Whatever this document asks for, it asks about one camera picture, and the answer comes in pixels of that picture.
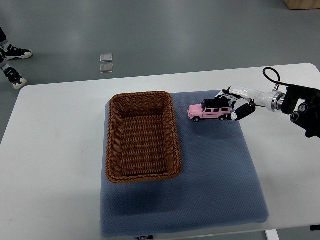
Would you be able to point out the blue grey cushion mat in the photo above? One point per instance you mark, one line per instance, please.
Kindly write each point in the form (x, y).
(217, 187)

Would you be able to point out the pink toy car black roof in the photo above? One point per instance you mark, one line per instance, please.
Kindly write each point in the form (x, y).
(209, 109)

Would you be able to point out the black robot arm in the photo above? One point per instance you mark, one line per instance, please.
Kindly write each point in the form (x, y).
(302, 104)

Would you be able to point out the black white sneaker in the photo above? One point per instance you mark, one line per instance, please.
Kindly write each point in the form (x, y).
(12, 52)
(15, 78)

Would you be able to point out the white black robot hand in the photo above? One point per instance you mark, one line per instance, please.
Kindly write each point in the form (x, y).
(270, 100)

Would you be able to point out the clear floor plate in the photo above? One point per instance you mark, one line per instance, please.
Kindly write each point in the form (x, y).
(106, 68)
(106, 57)

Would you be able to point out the brown wicker basket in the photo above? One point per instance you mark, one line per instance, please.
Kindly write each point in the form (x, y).
(142, 138)

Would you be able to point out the white table leg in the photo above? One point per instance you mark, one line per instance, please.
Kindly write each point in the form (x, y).
(272, 234)

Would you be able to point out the lower clear floor plate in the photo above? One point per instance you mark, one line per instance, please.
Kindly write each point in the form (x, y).
(106, 68)

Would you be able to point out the person's dark trouser leg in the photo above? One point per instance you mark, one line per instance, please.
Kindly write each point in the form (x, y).
(3, 41)

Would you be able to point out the wooden cabinet corner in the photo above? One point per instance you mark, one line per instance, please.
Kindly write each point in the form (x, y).
(302, 4)

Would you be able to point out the upper clear floor plate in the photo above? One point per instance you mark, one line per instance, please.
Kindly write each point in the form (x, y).
(106, 57)

